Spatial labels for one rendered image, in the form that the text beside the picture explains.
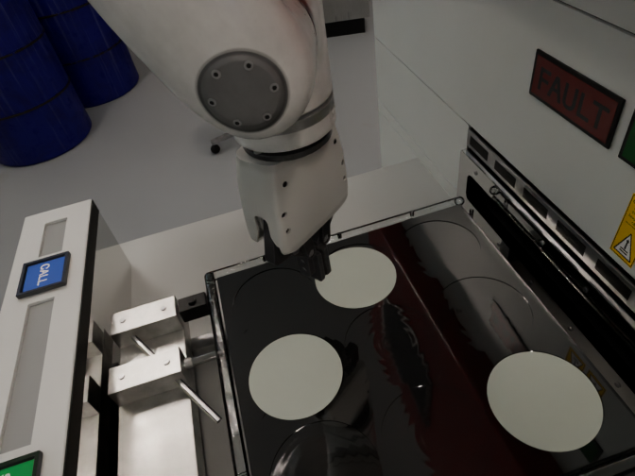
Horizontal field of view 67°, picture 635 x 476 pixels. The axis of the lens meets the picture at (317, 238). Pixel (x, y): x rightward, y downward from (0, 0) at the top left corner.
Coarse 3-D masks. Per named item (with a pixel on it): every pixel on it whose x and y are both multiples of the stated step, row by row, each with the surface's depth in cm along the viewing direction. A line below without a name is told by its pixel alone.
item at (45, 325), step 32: (32, 224) 66; (64, 224) 66; (32, 256) 61; (64, 288) 56; (0, 320) 54; (32, 320) 54; (64, 320) 52; (0, 352) 50; (32, 352) 50; (64, 352) 49; (0, 384) 47; (32, 384) 47; (64, 384) 46; (0, 416) 45; (32, 416) 45; (64, 416) 44; (0, 448) 43; (32, 448) 42; (64, 448) 42
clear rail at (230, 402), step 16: (208, 288) 61; (208, 304) 59; (224, 336) 55; (224, 352) 54; (224, 368) 52; (224, 384) 51; (224, 400) 49; (240, 432) 47; (240, 448) 46; (240, 464) 44
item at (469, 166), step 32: (480, 160) 66; (512, 192) 60; (480, 224) 69; (544, 224) 55; (512, 256) 62; (576, 256) 51; (544, 288) 57; (576, 288) 51; (608, 288) 48; (576, 320) 54; (608, 320) 48; (608, 352) 50
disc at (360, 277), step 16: (336, 256) 62; (352, 256) 62; (368, 256) 61; (384, 256) 61; (336, 272) 60; (352, 272) 60; (368, 272) 59; (384, 272) 59; (320, 288) 58; (336, 288) 58; (352, 288) 58; (368, 288) 57; (384, 288) 57; (336, 304) 56; (352, 304) 56; (368, 304) 56
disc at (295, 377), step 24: (288, 336) 54; (312, 336) 54; (264, 360) 52; (288, 360) 52; (312, 360) 52; (336, 360) 51; (264, 384) 50; (288, 384) 50; (312, 384) 50; (336, 384) 49; (264, 408) 48; (288, 408) 48; (312, 408) 48
